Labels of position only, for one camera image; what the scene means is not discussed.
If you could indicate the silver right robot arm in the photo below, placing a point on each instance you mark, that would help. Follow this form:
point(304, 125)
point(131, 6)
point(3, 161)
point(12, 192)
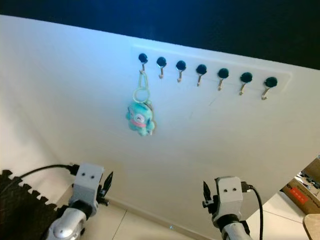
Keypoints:
point(232, 232)

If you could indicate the plain brown cardboard box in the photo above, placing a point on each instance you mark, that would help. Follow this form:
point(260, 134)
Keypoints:
point(312, 170)

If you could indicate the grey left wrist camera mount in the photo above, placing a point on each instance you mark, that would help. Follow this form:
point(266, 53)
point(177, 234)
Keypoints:
point(90, 182)

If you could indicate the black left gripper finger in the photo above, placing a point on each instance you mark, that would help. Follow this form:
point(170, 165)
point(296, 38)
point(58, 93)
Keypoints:
point(107, 187)

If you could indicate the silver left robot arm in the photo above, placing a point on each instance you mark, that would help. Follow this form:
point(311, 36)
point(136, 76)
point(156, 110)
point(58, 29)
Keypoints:
point(70, 226)

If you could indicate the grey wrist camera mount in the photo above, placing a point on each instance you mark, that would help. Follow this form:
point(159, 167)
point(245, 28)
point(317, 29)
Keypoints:
point(90, 182)
point(229, 192)

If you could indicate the black knob brass hook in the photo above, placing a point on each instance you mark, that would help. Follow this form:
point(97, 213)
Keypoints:
point(271, 81)
point(180, 65)
point(246, 77)
point(201, 69)
point(223, 73)
point(161, 61)
point(143, 57)

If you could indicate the black foam puzzle mat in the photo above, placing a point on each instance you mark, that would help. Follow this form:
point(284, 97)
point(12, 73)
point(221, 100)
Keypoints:
point(25, 215)

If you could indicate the cardboard box red label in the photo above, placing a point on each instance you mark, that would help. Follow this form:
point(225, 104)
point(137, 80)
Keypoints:
point(300, 195)

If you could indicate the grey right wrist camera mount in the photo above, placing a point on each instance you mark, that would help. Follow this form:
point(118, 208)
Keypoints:
point(229, 192)

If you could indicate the tan wooden stool seat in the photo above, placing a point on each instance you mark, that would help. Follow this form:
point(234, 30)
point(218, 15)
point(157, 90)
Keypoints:
point(312, 227)

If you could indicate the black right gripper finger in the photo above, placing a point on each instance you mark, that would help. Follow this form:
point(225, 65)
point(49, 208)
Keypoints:
point(206, 195)

